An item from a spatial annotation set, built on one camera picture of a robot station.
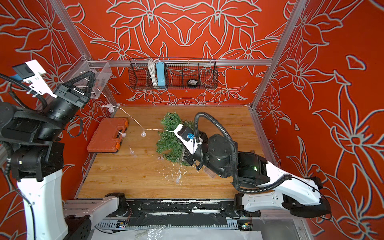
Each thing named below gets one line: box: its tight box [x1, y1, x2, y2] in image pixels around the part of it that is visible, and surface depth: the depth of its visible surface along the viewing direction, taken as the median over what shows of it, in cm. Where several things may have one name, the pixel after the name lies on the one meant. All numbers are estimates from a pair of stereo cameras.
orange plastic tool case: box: [86, 118, 129, 153], surface depth 97 cm
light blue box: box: [156, 62, 165, 86], surface depth 91 cm
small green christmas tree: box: [156, 112, 195, 167], surface depth 73 cm
